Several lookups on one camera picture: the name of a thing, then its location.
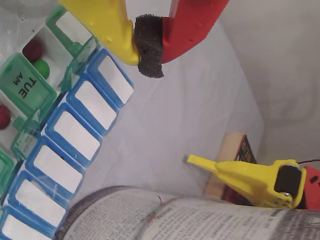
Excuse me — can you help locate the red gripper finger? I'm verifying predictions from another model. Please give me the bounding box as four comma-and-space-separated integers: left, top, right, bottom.
132, 0, 231, 80

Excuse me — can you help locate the spare gripper yellow finger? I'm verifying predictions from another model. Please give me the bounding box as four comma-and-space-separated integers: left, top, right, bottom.
186, 153, 286, 208

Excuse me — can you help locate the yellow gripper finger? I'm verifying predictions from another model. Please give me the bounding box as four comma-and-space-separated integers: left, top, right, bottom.
58, 0, 140, 67

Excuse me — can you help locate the green ball pill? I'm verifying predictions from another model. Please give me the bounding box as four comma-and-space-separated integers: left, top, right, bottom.
33, 59, 51, 78

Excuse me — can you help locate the weekly pill organizer box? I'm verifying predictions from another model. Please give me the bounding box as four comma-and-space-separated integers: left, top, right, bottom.
0, 4, 136, 240

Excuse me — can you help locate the red string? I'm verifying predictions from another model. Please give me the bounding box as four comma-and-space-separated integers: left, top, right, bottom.
147, 194, 181, 225

